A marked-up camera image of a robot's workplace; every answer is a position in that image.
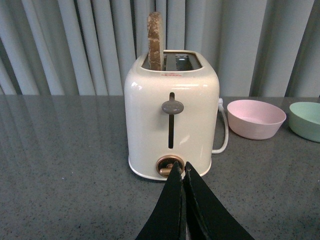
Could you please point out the brown toast slice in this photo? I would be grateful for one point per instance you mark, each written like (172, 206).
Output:
(155, 34)

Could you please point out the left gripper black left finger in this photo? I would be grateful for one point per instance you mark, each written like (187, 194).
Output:
(167, 221)

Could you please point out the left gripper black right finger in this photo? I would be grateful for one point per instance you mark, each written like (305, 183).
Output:
(206, 217)

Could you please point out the green bowl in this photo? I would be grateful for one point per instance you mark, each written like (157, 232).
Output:
(304, 120)

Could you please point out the cream two-slot toaster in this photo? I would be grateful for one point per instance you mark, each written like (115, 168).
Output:
(171, 114)

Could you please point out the pink bowl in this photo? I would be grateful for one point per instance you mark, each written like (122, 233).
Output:
(253, 119)

